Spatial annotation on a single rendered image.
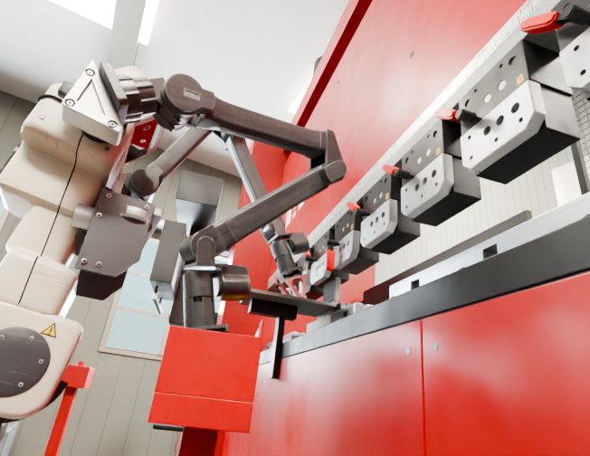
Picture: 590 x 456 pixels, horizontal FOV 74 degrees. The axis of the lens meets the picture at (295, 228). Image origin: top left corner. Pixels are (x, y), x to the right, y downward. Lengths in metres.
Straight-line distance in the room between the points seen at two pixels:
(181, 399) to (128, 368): 3.81
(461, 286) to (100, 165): 0.68
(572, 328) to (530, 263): 0.07
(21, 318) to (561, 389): 0.73
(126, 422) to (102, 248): 3.80
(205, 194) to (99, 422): 2.74
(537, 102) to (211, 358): 0.64
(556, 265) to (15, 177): 0.85
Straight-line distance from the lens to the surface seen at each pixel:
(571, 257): 0.41
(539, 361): 0.42
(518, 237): 0.63
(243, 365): 0.71
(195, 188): 2.46
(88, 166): 0.90
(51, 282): 0.80
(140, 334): 4.52
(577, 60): 0.65
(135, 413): 4.53
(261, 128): 0.89
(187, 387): 0.71
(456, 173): 0.81
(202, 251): 0.75
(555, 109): 0.71
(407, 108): 1.03
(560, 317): 0.41
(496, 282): 0.46
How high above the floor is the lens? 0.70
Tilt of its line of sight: 25 degrees up
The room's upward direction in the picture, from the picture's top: 7 degrees clockwise
